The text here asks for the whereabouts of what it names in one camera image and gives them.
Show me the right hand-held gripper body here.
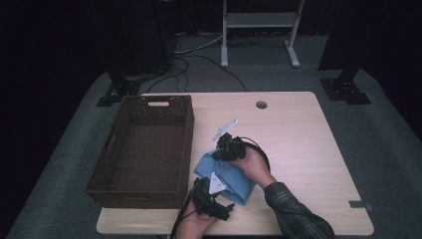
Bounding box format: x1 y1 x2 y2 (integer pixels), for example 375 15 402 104
211 119 247 162

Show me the white metal stand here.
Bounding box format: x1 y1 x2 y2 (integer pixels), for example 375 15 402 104
220 0 306 70

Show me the black metal stand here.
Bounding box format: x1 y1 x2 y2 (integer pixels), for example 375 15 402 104
96 70 144 108
318 66 372 106

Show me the grey floor cable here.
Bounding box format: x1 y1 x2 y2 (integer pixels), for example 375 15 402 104
172 33 224 56

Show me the black floor cable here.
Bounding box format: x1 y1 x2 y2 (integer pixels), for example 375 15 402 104
172 54 249 93
146 58 190 94

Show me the light blue shirt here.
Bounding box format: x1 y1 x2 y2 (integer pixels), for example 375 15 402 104
193 150 257 206

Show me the person's left hand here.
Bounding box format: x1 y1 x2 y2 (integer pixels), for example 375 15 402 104
175 201 220 239

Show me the black cable bundle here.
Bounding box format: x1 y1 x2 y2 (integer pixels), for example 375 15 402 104
227 34 262 48

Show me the right hand-held gripper cable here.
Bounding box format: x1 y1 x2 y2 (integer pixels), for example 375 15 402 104
237 135 272 173

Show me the hand-held gripper cable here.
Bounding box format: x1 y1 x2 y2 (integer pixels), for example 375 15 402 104
168 185 200 239
237 135 272 173

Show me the brown wicker basket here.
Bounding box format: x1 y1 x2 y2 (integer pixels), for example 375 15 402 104
84 95 196 210

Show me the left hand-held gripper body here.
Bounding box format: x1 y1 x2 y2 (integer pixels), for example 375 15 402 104
192 171 227 218

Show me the person's right hand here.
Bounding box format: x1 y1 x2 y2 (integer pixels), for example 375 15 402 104
231 146 278 190

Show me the left hand-held gripper cable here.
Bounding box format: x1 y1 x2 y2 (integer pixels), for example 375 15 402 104
168 185 200 239

